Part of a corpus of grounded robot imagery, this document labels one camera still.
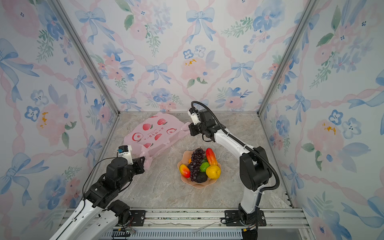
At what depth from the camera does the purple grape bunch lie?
0.83 m

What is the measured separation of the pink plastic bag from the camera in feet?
2.87

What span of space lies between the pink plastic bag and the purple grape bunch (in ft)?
0.52
